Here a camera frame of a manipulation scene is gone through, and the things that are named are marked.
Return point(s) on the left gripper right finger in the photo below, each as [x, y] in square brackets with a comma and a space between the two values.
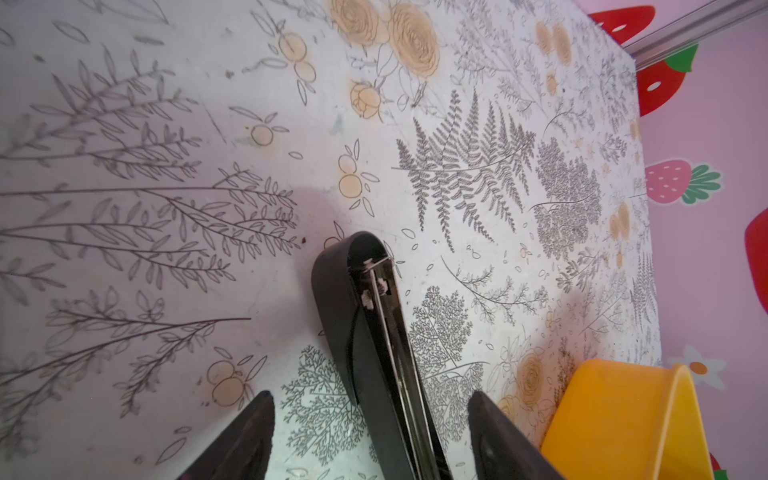
[500, 450]

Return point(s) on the long black stapler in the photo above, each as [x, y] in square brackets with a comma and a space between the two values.
[357, 298]

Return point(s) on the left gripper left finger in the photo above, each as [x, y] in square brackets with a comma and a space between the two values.
[242, 450]

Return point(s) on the yellow plastic tray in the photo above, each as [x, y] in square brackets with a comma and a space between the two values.
[625, 421]

